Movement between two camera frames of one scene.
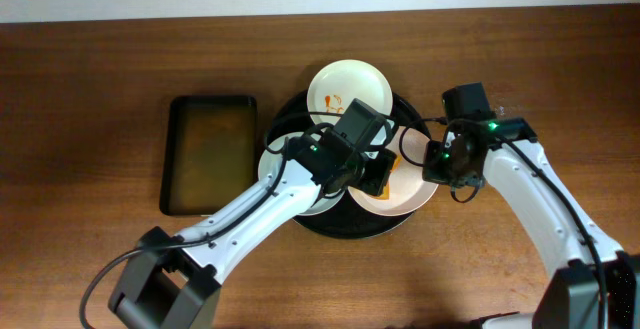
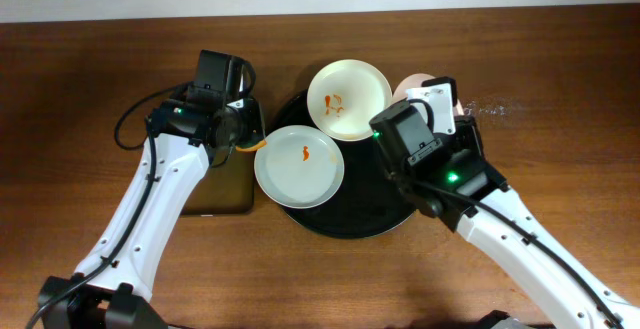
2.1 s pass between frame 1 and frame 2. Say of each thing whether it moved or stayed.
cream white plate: stayed
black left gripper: moved
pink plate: moved
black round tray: stayed
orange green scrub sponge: moved
